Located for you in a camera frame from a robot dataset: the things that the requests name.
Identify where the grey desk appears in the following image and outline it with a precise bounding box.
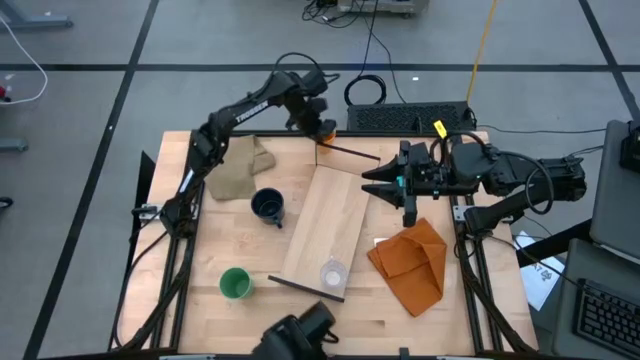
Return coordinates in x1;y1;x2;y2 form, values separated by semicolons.
588;118;640;262
551;237;640;360

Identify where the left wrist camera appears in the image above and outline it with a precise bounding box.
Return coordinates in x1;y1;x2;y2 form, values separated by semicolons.
302;69;331;96

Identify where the black computer case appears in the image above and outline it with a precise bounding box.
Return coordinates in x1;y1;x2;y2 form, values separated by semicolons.
345;100;477;134

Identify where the grey desk foot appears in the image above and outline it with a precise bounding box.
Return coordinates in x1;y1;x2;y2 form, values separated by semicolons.
0;0;75;30

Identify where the black keyboard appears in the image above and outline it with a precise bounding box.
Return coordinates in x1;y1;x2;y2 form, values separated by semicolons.
572;278;640;358

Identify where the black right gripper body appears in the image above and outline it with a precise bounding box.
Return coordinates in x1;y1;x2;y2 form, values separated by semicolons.
397;139;454;229

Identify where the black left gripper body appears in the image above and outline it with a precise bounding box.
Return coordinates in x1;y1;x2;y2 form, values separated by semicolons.
284;93;330;129

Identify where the beige cloth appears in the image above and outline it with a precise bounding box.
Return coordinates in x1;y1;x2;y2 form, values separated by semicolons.
203;134;278;203

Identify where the dark blue ceramic mug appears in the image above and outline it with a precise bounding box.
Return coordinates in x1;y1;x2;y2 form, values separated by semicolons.
250;187;287;230

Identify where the orange cloth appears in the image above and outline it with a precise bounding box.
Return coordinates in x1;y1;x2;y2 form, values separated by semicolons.
366;216;448;319

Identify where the white paper sheet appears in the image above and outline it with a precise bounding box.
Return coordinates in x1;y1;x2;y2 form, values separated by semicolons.
513;229;567;312

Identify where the grey desk top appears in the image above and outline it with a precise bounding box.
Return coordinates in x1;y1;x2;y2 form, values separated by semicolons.
588;118;640;262

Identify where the clear glass mug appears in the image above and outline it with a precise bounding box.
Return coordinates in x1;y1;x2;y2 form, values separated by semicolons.
319;256;349;291

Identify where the green plastic cup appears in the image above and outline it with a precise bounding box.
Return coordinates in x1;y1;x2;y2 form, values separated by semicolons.
218;266;256;302

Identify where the white cable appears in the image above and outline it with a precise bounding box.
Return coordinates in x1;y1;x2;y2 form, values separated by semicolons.
0;14;49;106

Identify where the yellow cable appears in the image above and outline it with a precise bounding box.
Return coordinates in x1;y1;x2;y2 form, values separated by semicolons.
464;0;500;105

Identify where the coiled black cable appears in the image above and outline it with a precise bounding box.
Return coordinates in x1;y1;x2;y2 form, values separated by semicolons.
343;74;389;108

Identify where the black aluminium rig frame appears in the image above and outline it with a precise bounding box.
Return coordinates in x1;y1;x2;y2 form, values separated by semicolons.
107;128;592;360

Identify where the grey equipment cart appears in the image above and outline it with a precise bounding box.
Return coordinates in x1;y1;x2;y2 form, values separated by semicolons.
335;0;431;19

